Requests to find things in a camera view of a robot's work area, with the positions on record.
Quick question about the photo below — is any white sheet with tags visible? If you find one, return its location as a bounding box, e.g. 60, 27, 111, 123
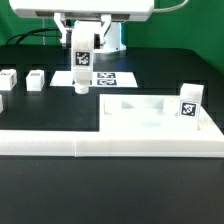
50, 71, 138, 88

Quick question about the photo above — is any white square table top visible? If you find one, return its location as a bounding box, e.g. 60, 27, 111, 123
99, 94, 224, 158

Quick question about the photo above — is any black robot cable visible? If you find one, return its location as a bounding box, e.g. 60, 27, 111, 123
4, 27, 63, 46

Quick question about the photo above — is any white L-shaped obstacle fence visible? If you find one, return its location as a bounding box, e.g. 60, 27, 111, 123
0, 98, 224, 158

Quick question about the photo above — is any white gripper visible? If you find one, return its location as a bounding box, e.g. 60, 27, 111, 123
9, 0, 154, 49

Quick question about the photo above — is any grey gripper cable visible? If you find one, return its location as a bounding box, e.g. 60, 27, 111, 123
152, 0, 190, 14

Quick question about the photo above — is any white part at left edge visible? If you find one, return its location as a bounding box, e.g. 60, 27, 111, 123
0, 94, 4, 114

